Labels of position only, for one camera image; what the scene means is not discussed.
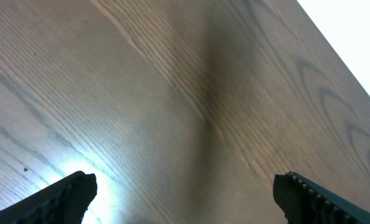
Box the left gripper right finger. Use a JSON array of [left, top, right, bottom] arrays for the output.
[[273, 172, 370, 224]]

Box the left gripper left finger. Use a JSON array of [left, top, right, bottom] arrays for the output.
[[0, 171, 97, 224]]

